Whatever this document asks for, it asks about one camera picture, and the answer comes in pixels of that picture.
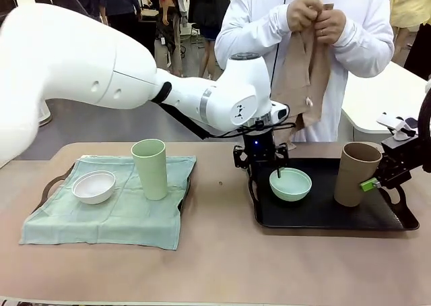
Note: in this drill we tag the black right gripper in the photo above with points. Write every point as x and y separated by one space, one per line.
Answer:
395 171

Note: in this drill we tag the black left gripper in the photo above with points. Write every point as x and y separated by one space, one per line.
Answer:
257 151

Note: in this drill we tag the brown cup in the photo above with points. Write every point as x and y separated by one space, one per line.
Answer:
353 174

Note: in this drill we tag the light green bowl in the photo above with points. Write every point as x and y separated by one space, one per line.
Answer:
290 186

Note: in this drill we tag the beige cloth mat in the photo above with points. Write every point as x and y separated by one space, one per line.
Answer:
299 83

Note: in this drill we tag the light green cup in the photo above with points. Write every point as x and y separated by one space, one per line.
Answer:
151 174

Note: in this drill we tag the white bowl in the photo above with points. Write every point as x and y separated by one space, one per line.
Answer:
94 188

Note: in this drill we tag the green cloth mat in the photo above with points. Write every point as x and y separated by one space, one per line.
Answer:
101 218

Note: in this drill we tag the person's left forearm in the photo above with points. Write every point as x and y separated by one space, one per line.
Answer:
367 50

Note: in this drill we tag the person's right forearm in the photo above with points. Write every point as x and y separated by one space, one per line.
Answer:
249 46

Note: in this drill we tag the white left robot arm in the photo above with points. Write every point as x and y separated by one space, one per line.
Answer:
84 66

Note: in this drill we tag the black serving tray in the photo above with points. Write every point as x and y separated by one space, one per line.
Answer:
323 215

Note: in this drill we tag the brown serving tray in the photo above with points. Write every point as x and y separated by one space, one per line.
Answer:
54 183

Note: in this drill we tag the person's right hand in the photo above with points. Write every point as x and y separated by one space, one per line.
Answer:
301 14

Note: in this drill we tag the person's left hand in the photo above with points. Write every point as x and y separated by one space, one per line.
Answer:
331 26

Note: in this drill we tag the white background table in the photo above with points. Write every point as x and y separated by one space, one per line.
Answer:
387 97

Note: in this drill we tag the person in white coat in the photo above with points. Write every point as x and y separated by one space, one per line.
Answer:
336 100

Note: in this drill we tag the bystander in blue shorts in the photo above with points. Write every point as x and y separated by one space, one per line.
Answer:
207 13

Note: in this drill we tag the bystander in red top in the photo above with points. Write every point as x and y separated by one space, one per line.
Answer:
168 2

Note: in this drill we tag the bystander in yellow shirt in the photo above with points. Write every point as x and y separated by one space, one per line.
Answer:
409 2

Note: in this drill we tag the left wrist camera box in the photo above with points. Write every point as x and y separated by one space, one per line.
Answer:
279 112

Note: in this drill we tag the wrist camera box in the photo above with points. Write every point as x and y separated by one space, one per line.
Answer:
397 125
279 112

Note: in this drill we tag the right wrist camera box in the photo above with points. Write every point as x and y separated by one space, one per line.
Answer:
397 125

